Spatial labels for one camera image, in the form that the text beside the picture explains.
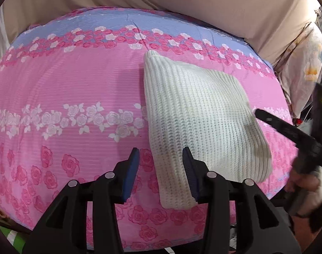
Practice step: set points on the person's right hand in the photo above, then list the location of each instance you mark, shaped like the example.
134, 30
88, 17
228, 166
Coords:
301, 181

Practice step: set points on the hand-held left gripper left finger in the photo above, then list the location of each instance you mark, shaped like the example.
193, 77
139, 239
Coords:
130, 172

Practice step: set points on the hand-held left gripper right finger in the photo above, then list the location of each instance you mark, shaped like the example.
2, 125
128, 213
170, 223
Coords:
188, 169

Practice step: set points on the green plastic object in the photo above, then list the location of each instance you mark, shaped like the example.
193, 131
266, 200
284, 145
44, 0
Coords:
14, 239

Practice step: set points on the white red black knit sweater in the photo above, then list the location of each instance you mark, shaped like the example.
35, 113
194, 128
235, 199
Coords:
200, 119

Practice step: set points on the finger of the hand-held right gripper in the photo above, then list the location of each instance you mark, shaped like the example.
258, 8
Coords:
285, 128

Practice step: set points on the pink floral bed sheet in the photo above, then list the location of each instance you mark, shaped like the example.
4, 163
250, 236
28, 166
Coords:
71, 84

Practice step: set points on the person's right forearm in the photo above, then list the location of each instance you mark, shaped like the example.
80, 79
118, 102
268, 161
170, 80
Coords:
312, 201

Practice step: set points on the white yellow flower printed cloth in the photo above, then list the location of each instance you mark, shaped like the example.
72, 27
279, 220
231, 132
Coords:
301, 68

